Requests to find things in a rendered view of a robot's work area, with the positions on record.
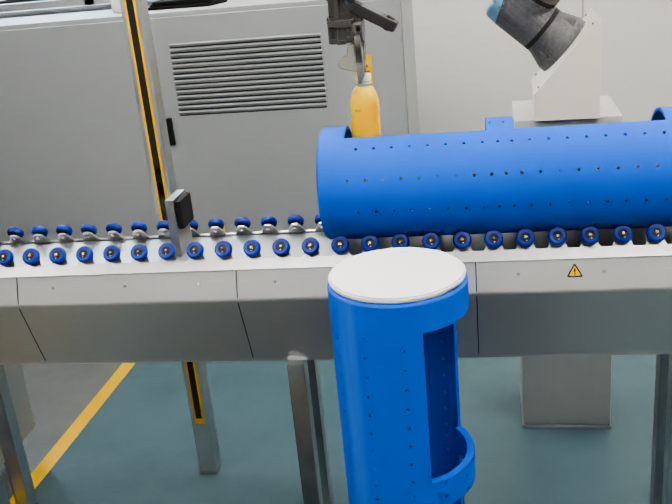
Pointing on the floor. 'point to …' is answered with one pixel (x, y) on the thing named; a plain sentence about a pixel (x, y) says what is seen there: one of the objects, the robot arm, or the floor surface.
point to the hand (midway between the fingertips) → (363, 76)
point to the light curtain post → (149, 108)
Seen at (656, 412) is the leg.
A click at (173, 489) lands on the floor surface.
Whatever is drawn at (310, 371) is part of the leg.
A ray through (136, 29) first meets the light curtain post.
